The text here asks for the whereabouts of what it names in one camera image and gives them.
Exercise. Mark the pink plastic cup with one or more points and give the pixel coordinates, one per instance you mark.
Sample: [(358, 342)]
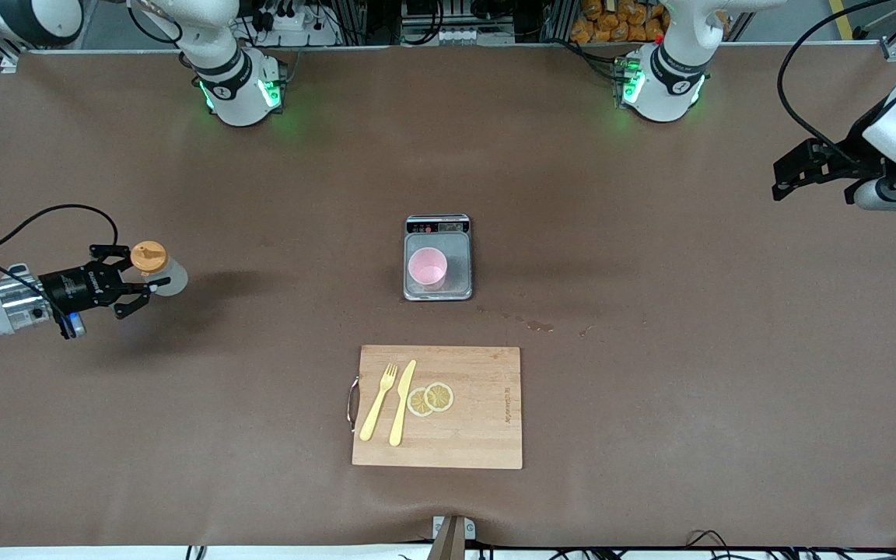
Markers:
[(427, 271)]

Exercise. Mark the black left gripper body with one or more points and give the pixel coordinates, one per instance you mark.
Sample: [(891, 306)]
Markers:
[(851, 156)]

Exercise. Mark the wooden cutting board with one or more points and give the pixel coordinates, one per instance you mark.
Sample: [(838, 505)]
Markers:
[(479, 420)]

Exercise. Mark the yellow plastic fork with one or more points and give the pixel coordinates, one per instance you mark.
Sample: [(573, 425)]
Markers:
[(376, 408)]

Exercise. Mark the white power strip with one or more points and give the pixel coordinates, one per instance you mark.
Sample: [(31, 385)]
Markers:
[(292, 23)]

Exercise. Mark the white connector row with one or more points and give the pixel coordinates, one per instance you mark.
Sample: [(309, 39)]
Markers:
[(456, 35)]

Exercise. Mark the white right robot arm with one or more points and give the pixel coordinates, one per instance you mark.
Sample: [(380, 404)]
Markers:
[(238, 101)]

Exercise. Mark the yellow plastic knife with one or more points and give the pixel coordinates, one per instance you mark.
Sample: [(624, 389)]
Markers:
[(400, 408)]

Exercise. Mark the metal table edge bracket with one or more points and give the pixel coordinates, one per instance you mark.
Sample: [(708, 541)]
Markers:
[(452, 537)]

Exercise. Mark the clear orange-capped sauce bottle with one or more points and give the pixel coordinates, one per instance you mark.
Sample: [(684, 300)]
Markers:
[(168, 278)]

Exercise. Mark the orange snack pile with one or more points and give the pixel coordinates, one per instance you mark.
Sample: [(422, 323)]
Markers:
[(611, 27)]

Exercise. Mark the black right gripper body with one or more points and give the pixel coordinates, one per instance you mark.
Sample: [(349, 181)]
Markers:
[(68, 285)]

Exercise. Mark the yellow lemon slice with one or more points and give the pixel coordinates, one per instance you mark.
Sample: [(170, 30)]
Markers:
[(440, 396), (418, 404)]

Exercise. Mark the brown table mat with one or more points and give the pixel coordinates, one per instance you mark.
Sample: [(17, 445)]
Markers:
[(261, 428)]

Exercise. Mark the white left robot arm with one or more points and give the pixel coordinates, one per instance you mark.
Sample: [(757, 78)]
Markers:
[(662, 97)]

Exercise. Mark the silver kitchen scale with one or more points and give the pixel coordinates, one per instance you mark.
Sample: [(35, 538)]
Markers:
[(460, 268)]

